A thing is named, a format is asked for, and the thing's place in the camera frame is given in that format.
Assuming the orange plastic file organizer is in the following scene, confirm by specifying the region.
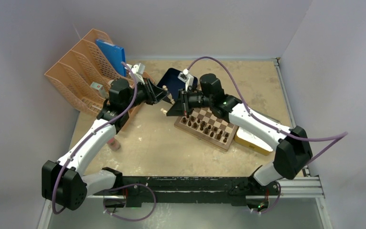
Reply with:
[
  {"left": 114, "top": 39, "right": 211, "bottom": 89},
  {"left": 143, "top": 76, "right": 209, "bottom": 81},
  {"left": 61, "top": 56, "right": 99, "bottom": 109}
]
[{"left": 44, "top": 29, "right": 155, "bottom": 132}]

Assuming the row of dark chess pieces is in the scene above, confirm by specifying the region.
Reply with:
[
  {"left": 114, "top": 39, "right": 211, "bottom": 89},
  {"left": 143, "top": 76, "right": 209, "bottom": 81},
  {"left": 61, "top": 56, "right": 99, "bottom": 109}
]
[{"left": 181, "top": 114, "right": 230, "bottom": 143}]

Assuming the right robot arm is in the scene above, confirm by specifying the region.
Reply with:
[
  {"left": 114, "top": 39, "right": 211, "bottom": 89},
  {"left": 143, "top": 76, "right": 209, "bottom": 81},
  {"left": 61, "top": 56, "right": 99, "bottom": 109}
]
[{"left": 165, "top": 71, "right": 312, "bottom": 194}]

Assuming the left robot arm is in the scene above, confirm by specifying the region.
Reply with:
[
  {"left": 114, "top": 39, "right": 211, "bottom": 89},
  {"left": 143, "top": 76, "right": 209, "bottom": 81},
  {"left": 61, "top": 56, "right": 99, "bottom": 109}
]
[{"left": 41, "top": 78, "right": 169, "bottom": 214}]

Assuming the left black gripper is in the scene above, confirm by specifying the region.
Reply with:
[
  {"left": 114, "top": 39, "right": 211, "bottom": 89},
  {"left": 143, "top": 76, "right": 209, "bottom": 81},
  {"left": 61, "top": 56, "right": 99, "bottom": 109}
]
[{"left": 123, "top": 78, "right": 169, "bottom": 111}]

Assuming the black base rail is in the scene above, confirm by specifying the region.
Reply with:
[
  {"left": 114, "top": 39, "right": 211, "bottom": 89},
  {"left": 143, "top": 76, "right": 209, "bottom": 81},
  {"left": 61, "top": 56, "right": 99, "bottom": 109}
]
[{"left": 96, "top": 176, "right": 279, "bottom": 208}]

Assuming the purple cable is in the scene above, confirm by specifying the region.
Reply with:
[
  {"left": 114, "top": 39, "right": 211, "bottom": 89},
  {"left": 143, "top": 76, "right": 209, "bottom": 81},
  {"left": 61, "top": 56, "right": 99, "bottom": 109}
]
[
  {"left": 51, "top": 62, "right": 157, "bottom": 222},
  {"left": 186, "top": 56, "right": 349, "bottom": 215}
]

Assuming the pink capped bottle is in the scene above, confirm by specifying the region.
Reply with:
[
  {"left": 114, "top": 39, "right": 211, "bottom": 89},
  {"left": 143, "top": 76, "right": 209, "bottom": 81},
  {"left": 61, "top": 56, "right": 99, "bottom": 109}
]
[{"left": 107, "top": 137, "right": 121, "bottom": 151}]

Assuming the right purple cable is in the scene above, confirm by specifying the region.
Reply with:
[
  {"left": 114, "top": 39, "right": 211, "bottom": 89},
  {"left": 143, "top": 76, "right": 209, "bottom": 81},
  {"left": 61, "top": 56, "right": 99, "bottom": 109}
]
[{"left": 186, "top": 56, "right": 349, "bottom": 215}]

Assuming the wooden chess board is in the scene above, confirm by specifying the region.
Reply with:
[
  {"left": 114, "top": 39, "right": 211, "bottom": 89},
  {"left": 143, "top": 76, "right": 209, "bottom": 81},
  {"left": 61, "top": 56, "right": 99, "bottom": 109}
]
[{"left": 174, "top": 107, "right": 239, "bottom": 152}]

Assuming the blue folder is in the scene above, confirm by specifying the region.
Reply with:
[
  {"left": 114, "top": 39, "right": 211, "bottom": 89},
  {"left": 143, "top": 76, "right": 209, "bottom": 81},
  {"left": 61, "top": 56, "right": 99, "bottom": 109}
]
[{"left": 95, "top": 39, "right": 126, "bottom": 77}]

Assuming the small grey box in organizer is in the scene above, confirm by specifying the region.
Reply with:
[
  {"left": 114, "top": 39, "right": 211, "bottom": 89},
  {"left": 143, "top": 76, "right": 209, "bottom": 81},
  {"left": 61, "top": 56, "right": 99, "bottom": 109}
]
[{"left": 90, "top": 82, "right": 108, "bottom": 99}]

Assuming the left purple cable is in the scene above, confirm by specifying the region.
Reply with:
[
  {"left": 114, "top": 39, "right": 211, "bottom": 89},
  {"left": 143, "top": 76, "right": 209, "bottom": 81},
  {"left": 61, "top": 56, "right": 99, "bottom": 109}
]
[{"left": 51, "top": 62, "right": 157, "bottom": 222}]

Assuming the dark blue tray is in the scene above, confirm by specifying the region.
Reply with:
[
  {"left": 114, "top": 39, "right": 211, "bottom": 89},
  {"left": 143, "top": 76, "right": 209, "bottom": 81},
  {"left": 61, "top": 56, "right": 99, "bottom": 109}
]
[{"left": 156, "top": 68, "right": 185, "bottom": 100}]

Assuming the metal tin box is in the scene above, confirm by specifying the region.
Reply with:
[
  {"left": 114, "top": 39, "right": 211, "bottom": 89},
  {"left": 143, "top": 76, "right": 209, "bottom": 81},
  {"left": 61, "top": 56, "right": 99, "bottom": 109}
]
[{"left": 234, "top": 127, "right": 274, "bottom": 156}]

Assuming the aluminium frame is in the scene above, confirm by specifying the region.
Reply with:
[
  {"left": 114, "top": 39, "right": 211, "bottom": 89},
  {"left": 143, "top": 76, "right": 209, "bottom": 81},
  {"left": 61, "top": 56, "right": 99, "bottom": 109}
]
[{"left": 36, "top": 177, "right": 333, "bottom": 229}]

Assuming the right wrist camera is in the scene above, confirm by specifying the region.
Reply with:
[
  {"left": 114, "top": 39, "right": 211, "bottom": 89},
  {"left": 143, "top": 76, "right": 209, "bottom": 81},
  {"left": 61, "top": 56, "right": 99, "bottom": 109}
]
[{"left": 178, "top": 69, "right": 194, "bottom": 92}]

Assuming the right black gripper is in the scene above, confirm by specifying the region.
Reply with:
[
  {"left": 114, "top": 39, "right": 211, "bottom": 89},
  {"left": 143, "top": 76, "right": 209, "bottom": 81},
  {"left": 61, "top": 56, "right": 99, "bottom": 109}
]
[{"left": 168, "top": 88, "right": 214, "bottom": 117}]

